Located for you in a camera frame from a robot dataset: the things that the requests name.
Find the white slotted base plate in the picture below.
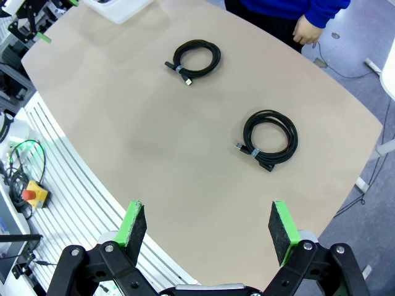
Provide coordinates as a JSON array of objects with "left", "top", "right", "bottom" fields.
[{"left": 0, "top": 91, "right": 201, "bottom": 296}]

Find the clear plastic storage container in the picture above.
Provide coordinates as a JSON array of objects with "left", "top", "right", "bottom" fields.
[{"left": 83, "top": 0, "right": 154, "bottom": 25}]

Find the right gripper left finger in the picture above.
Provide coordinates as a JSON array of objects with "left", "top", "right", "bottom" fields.
[{"left": 46, "top": 200, "right": 157, "bottom": 296}]

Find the black cable bundle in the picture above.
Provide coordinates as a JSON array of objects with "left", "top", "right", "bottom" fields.
[{"left": 8, "top": 140, "right": 47, "bottom": 220}]

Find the person's left hand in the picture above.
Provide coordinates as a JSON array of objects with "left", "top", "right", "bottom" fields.
[{"left": 292, "top": 14, "right": 322, "bottom": 46}]

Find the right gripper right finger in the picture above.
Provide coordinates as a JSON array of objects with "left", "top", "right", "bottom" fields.
[{"left": 261, "top": 200, "right": 372, "bottom": 296}]

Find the person in blue hoodie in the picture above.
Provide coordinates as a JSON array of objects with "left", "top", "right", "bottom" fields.
[{"left": 224, "top": 0, "right": 352, "bottom": 54}]

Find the yellow emergency stop button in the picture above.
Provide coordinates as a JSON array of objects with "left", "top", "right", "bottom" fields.
[{"left": 20, "top": 180, "right": 50, "bottom": 210}]

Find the person's left forearm blue sleeve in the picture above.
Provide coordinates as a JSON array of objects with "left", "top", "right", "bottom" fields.
[{"left": 305, "top": 0, "right": 352, "bottom": 29}]

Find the black equipment rack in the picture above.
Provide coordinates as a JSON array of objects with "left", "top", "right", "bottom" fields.
[{"left": 0, "top": 36, "right": 36, "bottom": 109}]

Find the black USB cable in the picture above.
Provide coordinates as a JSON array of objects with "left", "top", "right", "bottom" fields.
[
  {"left": 164, "top": 39, "right": 222, "bottom": 87},
  {"left": 236, "top": 109, "right": 299, "bottom": 173}
]

